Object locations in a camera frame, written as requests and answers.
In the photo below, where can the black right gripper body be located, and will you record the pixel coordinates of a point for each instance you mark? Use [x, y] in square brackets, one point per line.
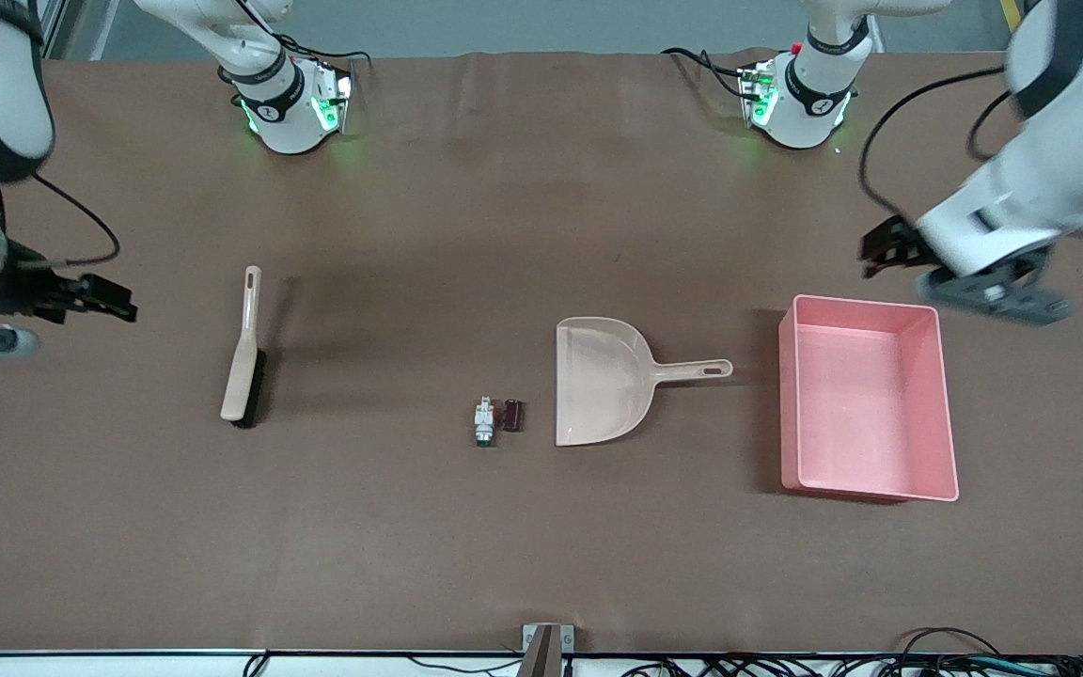
[32, 288]

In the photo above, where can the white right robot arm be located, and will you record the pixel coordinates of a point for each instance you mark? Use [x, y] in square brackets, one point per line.
[288, 103]

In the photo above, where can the white electronic component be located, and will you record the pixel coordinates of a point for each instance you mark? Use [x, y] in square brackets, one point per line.
[484, 418]

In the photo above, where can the pink plastic bin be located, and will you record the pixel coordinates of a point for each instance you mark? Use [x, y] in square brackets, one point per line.
[866, 404]

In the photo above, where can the dark brown electronic component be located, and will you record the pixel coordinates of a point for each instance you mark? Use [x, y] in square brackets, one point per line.
[513, 416]

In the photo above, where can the beige hand brush black bristles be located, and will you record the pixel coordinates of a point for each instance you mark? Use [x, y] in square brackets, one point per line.
[243, 362]

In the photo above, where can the beige plastic dustpan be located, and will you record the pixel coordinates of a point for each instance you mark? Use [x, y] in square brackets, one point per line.
[603, 381]

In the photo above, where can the brown table mat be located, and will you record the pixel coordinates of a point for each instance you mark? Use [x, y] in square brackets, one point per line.
[541, 545]

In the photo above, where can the gray metal mount bracket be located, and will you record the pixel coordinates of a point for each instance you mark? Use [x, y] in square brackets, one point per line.
[546, 644]

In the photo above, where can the white table edge strip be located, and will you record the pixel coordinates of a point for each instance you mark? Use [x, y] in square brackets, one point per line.
[128, 666]

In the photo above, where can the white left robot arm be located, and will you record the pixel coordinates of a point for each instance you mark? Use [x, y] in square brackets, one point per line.
[1040, 188]

